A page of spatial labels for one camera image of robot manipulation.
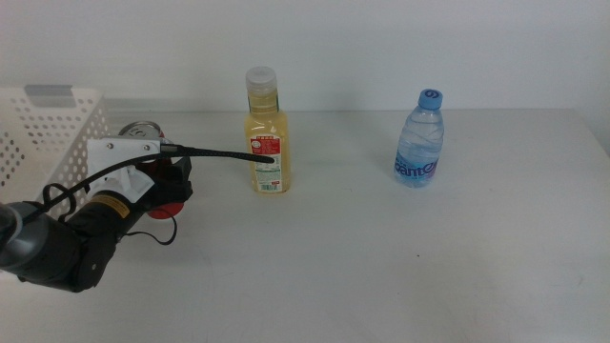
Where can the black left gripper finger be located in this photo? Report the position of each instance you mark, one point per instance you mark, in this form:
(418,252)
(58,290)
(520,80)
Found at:
(181,169)

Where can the red cola can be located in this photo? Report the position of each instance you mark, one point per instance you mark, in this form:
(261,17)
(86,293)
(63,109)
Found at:
(140,129)

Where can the yellow juice bottle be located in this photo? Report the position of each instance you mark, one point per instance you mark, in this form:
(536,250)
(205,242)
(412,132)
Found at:
(267,128)

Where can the clear water bottle blue cap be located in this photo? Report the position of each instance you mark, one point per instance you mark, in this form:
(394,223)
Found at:
(419,143)

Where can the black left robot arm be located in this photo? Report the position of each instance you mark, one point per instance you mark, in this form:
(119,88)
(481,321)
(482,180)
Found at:
(47,252)

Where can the white perforated plastic basket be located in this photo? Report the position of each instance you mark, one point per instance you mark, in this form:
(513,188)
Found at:
(50,97)

